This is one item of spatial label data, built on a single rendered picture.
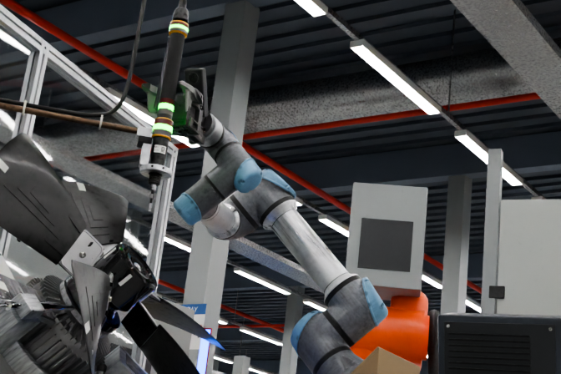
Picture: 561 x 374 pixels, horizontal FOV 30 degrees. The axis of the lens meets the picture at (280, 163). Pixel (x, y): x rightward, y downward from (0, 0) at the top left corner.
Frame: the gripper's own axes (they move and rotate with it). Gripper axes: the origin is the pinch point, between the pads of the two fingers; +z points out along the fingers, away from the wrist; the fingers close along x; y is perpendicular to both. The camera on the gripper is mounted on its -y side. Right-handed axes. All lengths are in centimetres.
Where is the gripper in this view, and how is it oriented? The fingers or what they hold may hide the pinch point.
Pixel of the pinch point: (163, 82)
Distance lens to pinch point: 234.8
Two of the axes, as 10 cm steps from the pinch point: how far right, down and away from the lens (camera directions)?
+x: -9.2, 0.3, 3.8
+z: -3.6, -3.5, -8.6
